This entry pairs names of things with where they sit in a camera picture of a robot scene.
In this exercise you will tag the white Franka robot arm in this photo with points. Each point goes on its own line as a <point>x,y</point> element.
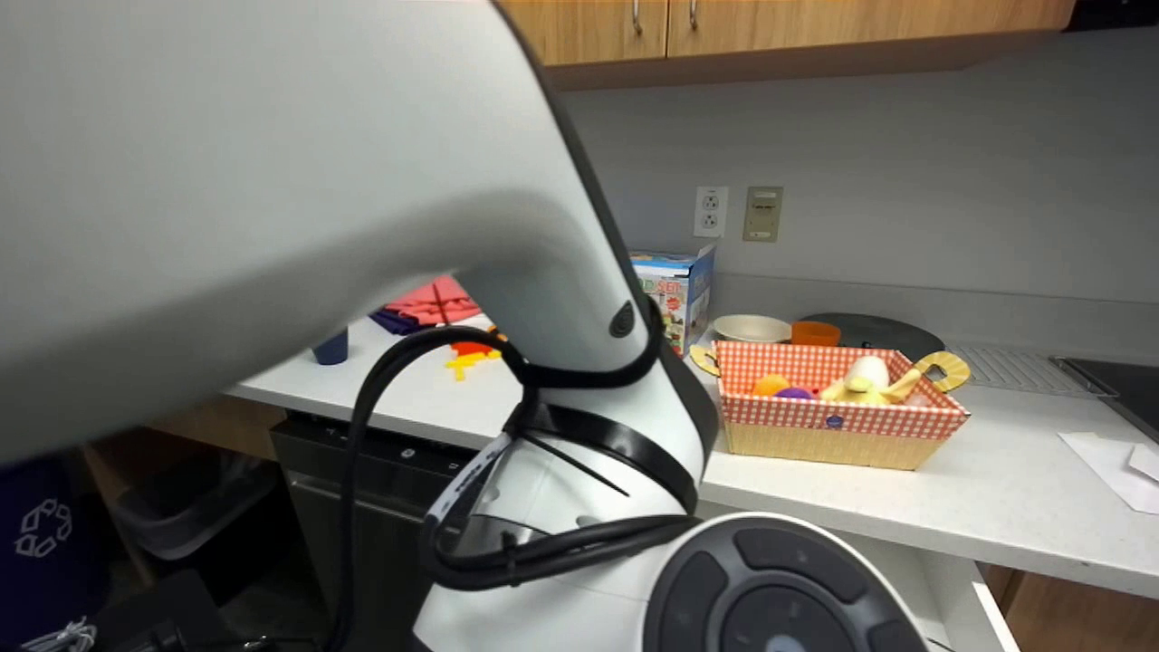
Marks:
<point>241,181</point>

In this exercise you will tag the blue toy food box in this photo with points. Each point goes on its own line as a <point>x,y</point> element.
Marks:
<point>676,293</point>

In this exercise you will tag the red checkered basket box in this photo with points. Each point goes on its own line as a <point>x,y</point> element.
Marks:
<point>844,420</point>

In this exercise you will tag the orange yellow toy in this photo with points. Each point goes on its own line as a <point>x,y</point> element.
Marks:
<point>474,344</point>

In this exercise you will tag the yellow toy fry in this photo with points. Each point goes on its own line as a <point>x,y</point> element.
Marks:
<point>466,366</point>

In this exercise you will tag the red and orange cloth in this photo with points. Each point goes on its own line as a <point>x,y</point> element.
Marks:
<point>436,302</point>

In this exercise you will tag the white bowl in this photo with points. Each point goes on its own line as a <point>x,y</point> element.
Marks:
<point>750,327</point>

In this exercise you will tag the purple folded cloth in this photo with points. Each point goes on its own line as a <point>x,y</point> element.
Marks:
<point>393,320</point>

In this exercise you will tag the small orange toy ball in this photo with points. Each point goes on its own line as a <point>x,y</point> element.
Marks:
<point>768,386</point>

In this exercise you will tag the purple toy piece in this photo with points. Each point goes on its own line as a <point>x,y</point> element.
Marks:
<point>795,394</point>

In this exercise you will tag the orange cup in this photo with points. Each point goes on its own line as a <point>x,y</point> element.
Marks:
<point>816,336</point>

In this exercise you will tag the yellow toy banana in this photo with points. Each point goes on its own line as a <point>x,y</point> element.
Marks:
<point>844,394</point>

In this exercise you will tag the black frying pan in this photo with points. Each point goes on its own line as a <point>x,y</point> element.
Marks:
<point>882,332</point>

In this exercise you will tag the black dishwasher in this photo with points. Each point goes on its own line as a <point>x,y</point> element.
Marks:
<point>309,509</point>

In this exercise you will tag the yellow plastic toy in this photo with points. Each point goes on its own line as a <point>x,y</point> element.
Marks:
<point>936,371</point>

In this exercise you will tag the wooden base cabinet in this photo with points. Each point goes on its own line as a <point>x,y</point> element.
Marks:
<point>220,424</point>
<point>1088,621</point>

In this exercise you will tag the dark plastic tub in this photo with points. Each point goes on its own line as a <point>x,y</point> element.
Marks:
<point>203,513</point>

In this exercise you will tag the white paper sheet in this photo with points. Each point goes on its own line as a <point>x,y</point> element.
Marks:
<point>1106,465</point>

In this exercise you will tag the black cooktop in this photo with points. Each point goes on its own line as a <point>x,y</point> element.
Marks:
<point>1129,386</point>

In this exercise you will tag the blue recycling bin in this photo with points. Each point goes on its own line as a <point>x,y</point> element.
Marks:
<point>41,543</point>

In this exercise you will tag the white wall outlet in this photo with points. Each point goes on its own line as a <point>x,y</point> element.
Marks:
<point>711,211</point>

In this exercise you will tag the beige light switch plate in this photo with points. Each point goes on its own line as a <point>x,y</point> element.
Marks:
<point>763,214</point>

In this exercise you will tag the wooden wall cabinet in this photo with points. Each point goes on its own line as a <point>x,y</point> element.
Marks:
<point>844,24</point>

